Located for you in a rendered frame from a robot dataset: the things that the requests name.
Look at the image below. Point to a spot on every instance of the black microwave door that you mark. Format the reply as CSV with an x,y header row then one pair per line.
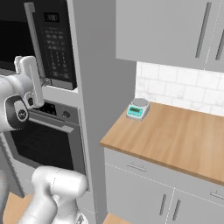
x,y
13,38

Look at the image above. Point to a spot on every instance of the black microwave oven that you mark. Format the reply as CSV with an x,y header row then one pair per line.
x,y
57,43

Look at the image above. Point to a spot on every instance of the wide grey wall cupboard door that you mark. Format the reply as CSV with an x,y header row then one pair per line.
x,y
163,29

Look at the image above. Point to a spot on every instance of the dark round oven knob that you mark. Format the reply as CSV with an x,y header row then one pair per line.
x,y
66,114

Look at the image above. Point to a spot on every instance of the grey drawer front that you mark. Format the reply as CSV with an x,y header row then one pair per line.
x,y
201,186
137,157

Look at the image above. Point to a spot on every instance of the teal kitchen scale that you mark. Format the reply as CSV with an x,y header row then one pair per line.
x,y
138,110

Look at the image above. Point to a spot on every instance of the grey base cupboard door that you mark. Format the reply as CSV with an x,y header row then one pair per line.
x,y
134,195
201,211

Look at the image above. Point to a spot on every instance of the steel built-in oven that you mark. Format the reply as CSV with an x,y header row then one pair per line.
x,y
58,140

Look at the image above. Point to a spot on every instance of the tall grey cabinet housing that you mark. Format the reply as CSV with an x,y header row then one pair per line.
x,y
105,73

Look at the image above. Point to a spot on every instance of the black glass oven door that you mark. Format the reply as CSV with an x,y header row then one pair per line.
x,y
49,148

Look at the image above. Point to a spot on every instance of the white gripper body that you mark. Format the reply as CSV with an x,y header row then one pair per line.
x,y
33,81

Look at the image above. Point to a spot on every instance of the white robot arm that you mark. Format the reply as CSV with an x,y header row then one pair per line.
x,y
55,189

